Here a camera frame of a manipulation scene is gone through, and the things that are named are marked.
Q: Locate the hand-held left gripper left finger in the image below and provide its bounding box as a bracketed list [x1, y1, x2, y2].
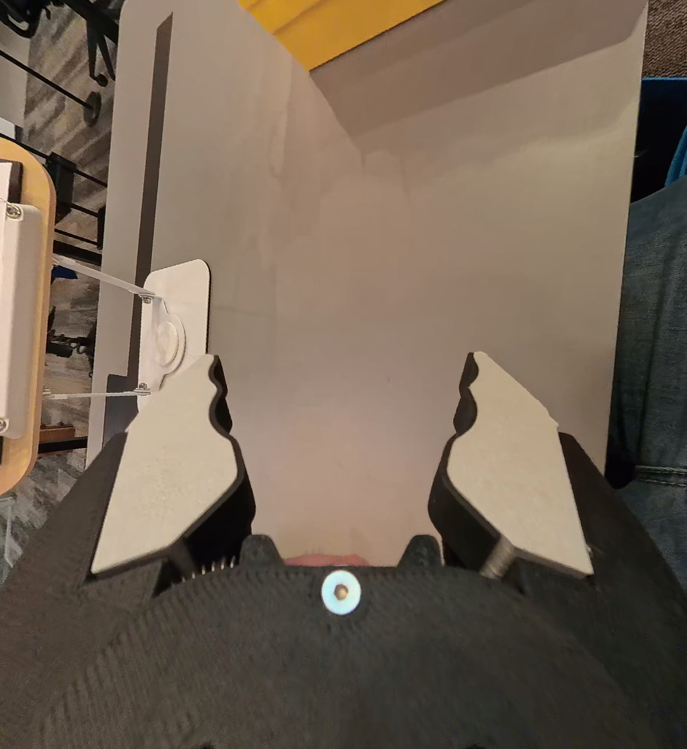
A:
[89, 353, 256, 580]

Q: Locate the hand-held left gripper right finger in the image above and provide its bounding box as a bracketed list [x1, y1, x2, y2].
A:
[427, 351, 595, 580]

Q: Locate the black office chair base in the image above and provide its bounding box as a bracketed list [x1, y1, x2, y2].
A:
[71, 0, 123, 89]

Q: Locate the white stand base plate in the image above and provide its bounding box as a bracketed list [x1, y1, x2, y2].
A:
[0, 201, 212, 438]

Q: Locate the yellow plastic bin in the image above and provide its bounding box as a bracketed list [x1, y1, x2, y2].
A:
[237, 0, 445, 72]

